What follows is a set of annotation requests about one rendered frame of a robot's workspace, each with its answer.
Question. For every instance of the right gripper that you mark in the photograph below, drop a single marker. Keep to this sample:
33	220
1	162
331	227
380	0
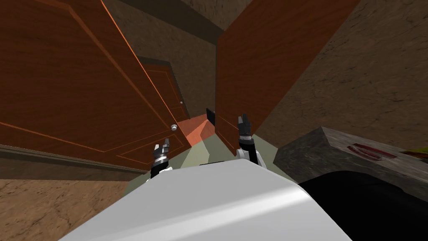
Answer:
244	131

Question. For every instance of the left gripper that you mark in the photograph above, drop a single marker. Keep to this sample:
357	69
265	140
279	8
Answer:
161	155

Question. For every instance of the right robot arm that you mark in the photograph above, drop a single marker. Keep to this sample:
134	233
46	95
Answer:
367	207

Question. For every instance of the silver round door knob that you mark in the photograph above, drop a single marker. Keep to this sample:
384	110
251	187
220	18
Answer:
174	127

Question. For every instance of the black flat block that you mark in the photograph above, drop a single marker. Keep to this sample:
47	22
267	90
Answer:
210	117

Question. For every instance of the small brown panelled door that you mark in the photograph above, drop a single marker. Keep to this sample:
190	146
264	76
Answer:
169	90

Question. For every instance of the plain brown door leaf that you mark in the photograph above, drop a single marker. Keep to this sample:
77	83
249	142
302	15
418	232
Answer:
267	60

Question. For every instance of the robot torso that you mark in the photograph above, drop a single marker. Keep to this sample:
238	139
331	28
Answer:
207	204

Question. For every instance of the grey stone table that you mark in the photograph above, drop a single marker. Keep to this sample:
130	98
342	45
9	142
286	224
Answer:
311	154

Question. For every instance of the large brown panelled door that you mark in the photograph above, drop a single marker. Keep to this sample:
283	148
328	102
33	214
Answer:
67	77

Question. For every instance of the yellow-green flat item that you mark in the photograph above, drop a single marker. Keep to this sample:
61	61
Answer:
416	153

